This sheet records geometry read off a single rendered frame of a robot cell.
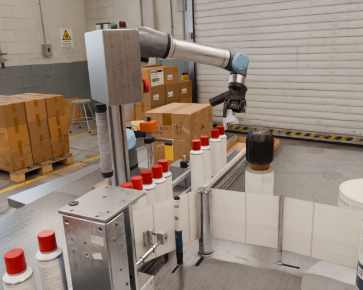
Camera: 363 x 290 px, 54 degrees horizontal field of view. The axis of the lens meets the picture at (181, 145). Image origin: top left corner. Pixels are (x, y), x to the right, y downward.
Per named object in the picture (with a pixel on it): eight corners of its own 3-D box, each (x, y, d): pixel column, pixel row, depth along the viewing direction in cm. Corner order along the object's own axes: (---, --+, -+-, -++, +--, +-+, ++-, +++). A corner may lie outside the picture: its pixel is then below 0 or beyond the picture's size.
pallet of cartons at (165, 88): (151, 153, 492) (146, 69, 461) (106, 147, 536) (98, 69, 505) (195, 134, 589) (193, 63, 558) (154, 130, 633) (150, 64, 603)
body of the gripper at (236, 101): (239, 108, 157) (244, 83, 159) (221, 107, 161) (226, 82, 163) (244, 114, 163) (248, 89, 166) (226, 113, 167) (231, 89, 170)
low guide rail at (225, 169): (137, 257, 94) (137, 251, 93) (134, 256, 95) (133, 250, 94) (250, 148, 186) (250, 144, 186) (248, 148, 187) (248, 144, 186)
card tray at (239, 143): (267, 160, 186) (267, 153, 185) (220, 156, 197) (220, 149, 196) (279, 145, 212) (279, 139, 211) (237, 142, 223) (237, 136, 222)
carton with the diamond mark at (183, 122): (191, 169, 173) (189, 114, 165) (148, 164, 183) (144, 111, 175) (213, 152, 199) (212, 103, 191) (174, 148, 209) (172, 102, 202)
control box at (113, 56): (109, 106, 92) (101, 29, 87) (91, 99, 106) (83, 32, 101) (145, 102, 96) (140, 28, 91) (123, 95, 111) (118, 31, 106)
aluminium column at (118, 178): (127, 234, 119) (108, 22, 101) (116, 232, 121) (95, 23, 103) (135, 228, 123) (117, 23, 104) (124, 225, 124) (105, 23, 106)
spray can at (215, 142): (219, 178, 151) (218, 131, 145) (208, 176, 153) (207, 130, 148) (223, 174, 155) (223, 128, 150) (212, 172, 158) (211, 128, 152)
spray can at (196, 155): (201, 194, 135) (199, 142, 130) (189, 193, 138) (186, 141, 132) (206, 189, 140) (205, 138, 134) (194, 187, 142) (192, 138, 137)
